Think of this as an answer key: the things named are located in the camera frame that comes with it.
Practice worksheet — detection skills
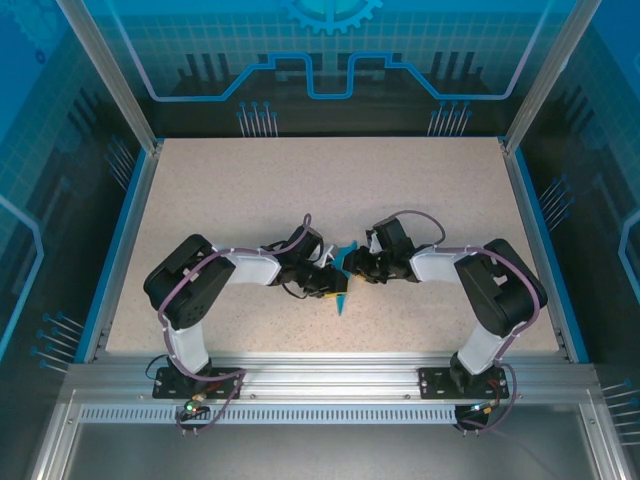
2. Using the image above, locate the aluminium side rail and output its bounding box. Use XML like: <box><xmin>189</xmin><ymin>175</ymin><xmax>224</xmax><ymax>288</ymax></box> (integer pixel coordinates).
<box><xmin>499</xmin><ymin>137</ymin><xmax>574</xmax><ymax>361</ymax></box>
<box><xmin>82</xmin><ymin>139</ymin><xmax>164</xmax><ymax>364</ymax></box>

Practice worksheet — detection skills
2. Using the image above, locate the cable connector with green light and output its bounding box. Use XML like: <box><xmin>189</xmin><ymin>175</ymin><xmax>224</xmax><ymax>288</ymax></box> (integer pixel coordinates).
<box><xmin>469</xmin><ymin>399</ymin><xmax>501</xmax><ymax>419</ymax></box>
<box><xmin>182</xmin><ymin>394</ymin><xmax>209</xmax><ymax>419</ymax></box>

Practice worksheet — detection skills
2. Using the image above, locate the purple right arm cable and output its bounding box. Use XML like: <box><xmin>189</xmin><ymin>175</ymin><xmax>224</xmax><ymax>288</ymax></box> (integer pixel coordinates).
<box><xmin>392</xmin><ymin>209</ymin><xmax>546</xmax><ymax>436</ymax></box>

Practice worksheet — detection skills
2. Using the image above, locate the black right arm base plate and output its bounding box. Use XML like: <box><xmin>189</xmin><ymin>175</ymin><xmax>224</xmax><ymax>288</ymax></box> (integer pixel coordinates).
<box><xmin>417</xmin><ymin>363</ymin><xmax>519</xmax><ymax>401</ymax></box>

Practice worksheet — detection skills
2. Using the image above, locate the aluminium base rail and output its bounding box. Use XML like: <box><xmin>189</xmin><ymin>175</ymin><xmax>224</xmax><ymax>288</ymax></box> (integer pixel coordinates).
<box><xmin>64</xmin><ymin>349</ymin><xmax>599</xmax><ymax>406</ymax></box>

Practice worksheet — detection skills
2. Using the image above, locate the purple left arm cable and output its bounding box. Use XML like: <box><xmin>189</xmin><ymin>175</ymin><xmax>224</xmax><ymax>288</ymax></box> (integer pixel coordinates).
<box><xmin>158</xmin><ymin>213</ymin><xmax>314</xmax><ymax>436</ymax></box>

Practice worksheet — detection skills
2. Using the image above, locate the teal cloth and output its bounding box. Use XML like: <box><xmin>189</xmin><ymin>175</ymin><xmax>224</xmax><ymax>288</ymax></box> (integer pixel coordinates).
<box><xmin>329</xmin><ymin>240</ymin><xmax>359</xmax><ymax>317</ymax></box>

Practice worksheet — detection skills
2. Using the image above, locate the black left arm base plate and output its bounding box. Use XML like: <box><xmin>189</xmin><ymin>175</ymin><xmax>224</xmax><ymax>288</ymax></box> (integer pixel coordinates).
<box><xmin>152</xmin><ymin>366</ymin><xmax>246</xmax><ymax>401</ymax></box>

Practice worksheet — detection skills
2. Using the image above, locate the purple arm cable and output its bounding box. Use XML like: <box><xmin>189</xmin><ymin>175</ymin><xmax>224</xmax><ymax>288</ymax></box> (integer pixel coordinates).
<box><xmin>392</xmin><ymin>209</ymin><xmax>546</xmax><ymax>436</ymax></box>
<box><xmin>158</xmin><ymin>213</ymin><xmax>314</xmax><ymax>436</ymax></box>

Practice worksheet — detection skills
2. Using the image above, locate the aluminium frame post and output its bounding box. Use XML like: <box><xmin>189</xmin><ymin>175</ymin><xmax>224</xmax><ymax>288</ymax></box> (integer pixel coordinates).
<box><xmin>502</xmin><ymin>0</ymin><xmax>604</xmax><ymax>154</ymax></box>
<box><xmin>54</xmin><ymin>0</ymin><xmax>164</xmax><ymax>151</ymax></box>

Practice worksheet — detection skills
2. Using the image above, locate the slotted grey cable duct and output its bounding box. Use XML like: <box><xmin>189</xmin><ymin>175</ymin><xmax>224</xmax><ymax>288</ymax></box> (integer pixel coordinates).
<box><xmin>77</xmin><ymin>404</ymin><xmax>464</xmax><ymax>426</ymax></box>

